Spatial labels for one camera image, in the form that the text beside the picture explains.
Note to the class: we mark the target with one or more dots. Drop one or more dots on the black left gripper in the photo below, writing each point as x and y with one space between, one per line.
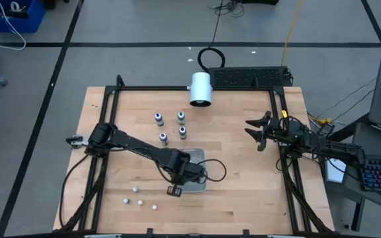
192 173

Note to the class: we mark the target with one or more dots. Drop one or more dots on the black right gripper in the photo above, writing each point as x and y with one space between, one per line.
273 130

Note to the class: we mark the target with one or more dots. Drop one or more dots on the grey metal tray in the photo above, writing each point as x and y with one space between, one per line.
197 155

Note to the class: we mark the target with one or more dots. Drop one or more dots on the small bottle dark cap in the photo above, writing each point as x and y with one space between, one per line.
183 132

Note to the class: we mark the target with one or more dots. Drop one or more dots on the small bottle green cap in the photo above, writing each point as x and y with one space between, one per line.
181 118

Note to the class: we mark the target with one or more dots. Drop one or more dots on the small bottle blue cap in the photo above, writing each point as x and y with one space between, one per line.
159 119

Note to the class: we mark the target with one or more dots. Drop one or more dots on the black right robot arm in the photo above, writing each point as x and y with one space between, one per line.
342 152

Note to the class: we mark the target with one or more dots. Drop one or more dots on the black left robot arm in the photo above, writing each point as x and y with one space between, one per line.
137 145

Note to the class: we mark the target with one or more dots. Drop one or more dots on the yellow plug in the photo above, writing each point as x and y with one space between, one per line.
323 120

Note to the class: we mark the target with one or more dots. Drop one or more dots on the black power adapter box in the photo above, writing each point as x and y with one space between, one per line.
326 129

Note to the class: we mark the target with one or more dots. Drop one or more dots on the white printed paper sheet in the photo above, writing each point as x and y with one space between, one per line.
334 172

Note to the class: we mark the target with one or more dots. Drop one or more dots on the black diagonal desk brace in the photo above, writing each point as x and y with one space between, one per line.
349 129

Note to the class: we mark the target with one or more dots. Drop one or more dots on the black box edge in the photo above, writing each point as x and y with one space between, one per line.
260 2

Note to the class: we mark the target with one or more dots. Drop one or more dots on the black desk leg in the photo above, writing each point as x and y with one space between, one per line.
357 215

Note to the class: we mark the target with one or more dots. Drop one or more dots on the black floor object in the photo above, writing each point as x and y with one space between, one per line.
50 3

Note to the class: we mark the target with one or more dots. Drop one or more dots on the large blue plastic bin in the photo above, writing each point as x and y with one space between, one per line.
28 20

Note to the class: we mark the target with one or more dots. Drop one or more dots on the white roll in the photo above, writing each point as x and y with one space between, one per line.
14 6

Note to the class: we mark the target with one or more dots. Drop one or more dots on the white cylindrical camera housing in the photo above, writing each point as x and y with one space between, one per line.
201 87

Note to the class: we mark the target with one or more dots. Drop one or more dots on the black aluminium table frame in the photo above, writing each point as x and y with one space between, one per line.
164 88

